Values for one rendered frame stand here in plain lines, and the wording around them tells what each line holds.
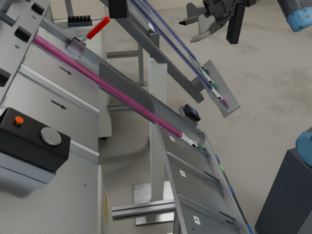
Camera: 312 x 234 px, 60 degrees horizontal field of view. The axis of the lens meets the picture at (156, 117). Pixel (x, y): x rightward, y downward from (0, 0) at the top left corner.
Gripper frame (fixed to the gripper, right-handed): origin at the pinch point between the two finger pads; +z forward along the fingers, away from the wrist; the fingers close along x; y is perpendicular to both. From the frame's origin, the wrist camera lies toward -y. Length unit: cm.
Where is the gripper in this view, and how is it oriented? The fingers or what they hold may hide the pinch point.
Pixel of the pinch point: (184, 34)
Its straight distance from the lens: 82.6
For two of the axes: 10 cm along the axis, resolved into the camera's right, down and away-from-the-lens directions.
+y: -4.4, -6.7, -6.0
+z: -8.9, 4.3, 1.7
